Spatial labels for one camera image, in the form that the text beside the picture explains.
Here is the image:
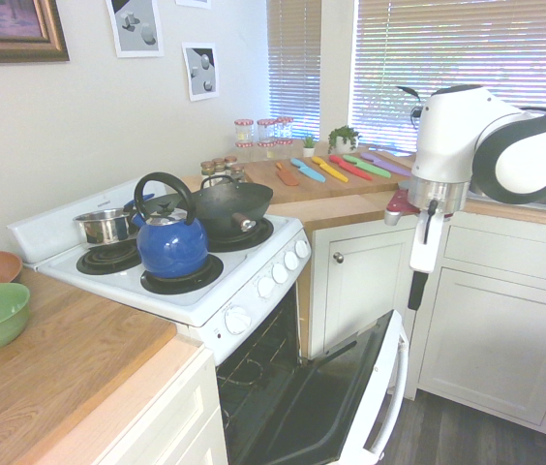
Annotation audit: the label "orange knife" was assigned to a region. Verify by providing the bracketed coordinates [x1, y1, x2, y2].
[274, 161, 300, 187]

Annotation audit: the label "large white cabinet door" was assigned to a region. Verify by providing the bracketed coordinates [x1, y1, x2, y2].
[416, 264, 546, 428]

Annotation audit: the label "metal oven rack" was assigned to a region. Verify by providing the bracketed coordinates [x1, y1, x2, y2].
[216, 299, 301, 391]

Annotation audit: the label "white oven door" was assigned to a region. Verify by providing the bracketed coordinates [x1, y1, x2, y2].
[241, 308, 410, 465]

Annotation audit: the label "narrow window blind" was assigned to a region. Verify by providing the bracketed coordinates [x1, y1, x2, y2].
[266, 0, 323, 145]

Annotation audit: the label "bushy potted plant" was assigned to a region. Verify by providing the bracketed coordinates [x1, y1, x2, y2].
[326, 124, 363, 156]

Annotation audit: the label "red and grey kitchen tool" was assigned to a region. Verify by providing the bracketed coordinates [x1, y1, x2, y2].
[382, 188, 422, 228]

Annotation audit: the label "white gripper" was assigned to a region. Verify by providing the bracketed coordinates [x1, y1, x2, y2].
[408, 213, 444, 311]

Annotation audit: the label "wide window blind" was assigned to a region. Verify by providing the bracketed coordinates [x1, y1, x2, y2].
[347, 0, 546, 157]

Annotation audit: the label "black coil burner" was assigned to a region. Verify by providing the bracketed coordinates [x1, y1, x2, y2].
[203, 217, 276, 254]
[139, 253, 226, 296]
[76, 239, 143, 277]

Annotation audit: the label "white electric stove oven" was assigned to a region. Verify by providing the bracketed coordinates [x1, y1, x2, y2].
[6, 176, 314, 465]

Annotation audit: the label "blue kettle black handle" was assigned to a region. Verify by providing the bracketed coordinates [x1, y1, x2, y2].
[133, 171, 211, 280]

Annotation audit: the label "steel pot blue handle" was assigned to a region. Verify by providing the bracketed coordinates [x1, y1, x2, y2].
[73, 201, 146, 251]

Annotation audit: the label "red knife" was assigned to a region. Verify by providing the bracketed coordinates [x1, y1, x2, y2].
[327, 153, 374, 182]

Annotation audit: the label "framed painting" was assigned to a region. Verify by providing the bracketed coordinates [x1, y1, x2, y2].
[0, 0, 72, 65]

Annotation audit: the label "black wok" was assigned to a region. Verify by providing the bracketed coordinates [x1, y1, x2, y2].
[155, 174, 275, 239]

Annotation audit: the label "white cabinet drawer front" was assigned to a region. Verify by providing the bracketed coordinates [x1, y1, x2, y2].
[440, 218, 546, 280]

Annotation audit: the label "purple knife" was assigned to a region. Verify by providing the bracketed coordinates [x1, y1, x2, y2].
[360, 151, 413, 178]

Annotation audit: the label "blue knife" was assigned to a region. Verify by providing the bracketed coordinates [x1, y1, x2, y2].
[289, 157, 327, 184]

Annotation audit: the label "white cabinet door with knob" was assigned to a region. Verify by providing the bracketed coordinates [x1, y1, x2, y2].
[310, 226, 418, 360]

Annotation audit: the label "yellow knife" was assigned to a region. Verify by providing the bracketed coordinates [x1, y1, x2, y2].
[311, 155, 350, 184]

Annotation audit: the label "green knife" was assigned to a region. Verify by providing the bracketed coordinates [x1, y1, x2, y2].
[342, 152, 394, 179]

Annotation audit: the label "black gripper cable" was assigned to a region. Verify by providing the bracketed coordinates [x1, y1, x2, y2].
[421, 198, 440, 244]

